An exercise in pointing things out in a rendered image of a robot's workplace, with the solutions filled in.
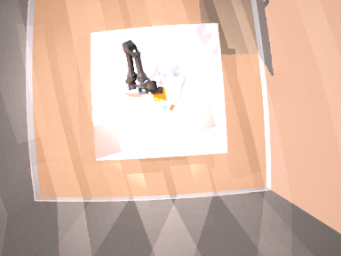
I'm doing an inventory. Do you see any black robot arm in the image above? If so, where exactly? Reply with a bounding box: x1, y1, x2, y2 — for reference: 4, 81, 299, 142
122, 40, 157, 91

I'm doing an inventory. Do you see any orange flat square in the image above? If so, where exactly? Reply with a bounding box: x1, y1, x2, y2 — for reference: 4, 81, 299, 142
154, 88, 167, 101

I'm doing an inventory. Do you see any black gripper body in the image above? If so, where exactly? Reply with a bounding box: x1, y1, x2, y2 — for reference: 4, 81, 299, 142
145, 85, 163, 94

